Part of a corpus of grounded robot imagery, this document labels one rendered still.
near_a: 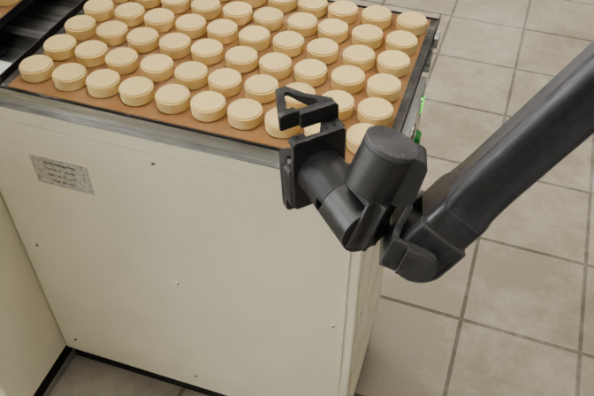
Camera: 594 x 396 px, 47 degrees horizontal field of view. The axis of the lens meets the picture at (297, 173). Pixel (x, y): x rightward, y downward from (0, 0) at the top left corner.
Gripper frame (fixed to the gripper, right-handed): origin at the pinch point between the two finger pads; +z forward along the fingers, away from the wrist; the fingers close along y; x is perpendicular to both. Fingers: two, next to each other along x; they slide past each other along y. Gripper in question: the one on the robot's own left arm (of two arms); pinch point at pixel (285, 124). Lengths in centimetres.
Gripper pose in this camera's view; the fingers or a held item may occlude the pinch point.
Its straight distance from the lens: 83.0
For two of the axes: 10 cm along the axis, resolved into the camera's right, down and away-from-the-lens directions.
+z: -4.4, -6.2, 6.5
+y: 0.2, 7.2, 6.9
